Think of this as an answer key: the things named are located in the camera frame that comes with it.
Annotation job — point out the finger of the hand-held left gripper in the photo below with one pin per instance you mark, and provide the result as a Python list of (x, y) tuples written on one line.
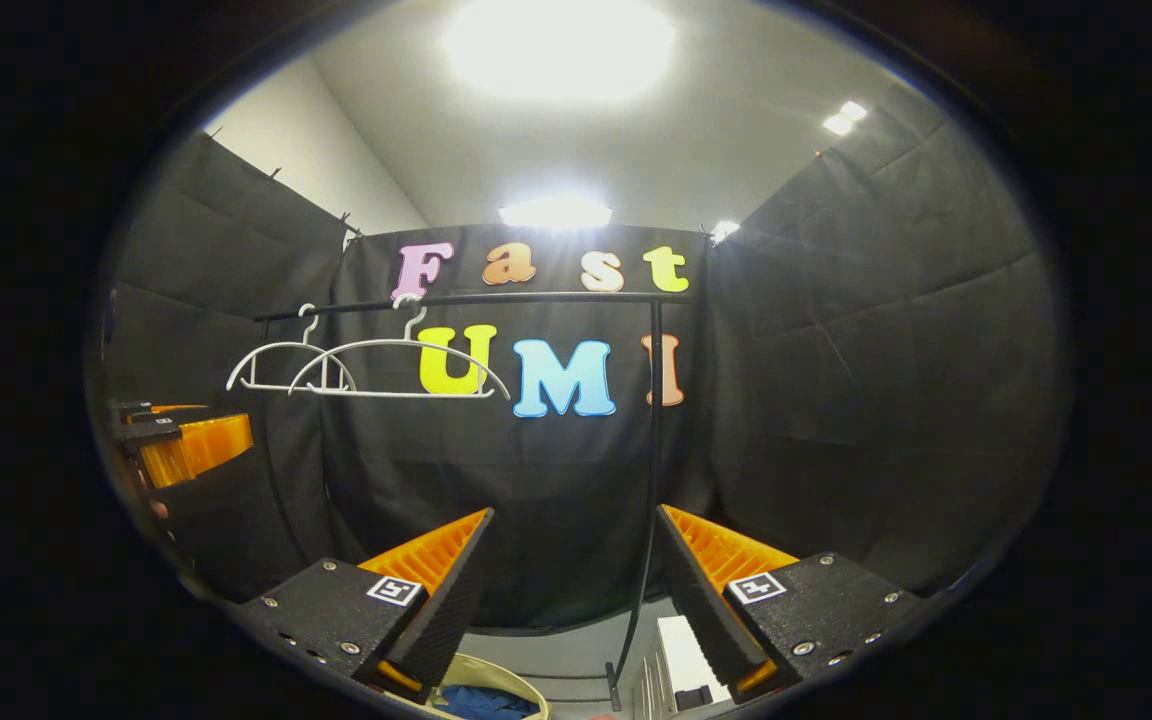
[(201, 445), (136, 409)]

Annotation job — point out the black metal clothes rack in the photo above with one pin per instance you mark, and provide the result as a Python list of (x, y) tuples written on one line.
[(653, 450)]

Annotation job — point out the beige laundry hamper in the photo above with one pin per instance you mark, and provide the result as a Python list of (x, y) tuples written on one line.
[(521, 678)]

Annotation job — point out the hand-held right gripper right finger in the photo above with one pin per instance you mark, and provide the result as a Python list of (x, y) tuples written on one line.
[(701, 610)]

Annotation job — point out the white box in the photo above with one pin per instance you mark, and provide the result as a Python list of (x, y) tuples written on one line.
[(686, 650)]

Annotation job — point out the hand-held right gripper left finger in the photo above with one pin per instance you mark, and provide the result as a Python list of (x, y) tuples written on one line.
[(451, 610)]

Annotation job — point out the ceiling light panel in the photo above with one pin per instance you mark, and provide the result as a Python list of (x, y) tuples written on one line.
[(561, 45), (725, 231), (844, 118), (556, 212)]

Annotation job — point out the white plastic clothes hanger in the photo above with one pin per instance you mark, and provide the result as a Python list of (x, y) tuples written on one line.
[(281, 345), (406, 394)]

